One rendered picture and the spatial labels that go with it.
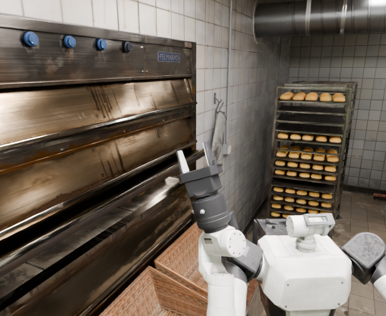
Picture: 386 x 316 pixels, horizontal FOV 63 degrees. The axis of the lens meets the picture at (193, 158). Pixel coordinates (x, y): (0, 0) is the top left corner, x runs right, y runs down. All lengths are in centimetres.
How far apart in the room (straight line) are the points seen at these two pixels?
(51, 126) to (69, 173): 21
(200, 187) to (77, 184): 67
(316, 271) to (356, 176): 466
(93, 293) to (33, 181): 62
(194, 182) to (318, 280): 49
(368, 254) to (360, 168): 450
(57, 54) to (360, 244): 121
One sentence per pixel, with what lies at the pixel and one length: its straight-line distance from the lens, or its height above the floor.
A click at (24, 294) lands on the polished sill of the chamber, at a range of 135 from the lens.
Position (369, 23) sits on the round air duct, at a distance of 333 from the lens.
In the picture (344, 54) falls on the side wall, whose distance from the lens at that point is 539.
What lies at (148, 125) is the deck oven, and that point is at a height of 165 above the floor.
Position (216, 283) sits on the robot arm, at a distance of 82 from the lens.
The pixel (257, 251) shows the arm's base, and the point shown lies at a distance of 104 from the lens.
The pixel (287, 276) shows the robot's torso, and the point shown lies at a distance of 102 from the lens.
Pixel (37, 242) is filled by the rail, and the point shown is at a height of 144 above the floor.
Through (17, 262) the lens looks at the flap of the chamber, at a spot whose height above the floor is 141.
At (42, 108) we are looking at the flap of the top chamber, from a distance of 122.
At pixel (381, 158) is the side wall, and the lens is 558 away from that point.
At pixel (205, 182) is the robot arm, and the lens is 79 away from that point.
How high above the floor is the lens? 196
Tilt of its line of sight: 16 degrees down
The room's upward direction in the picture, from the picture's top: straight up
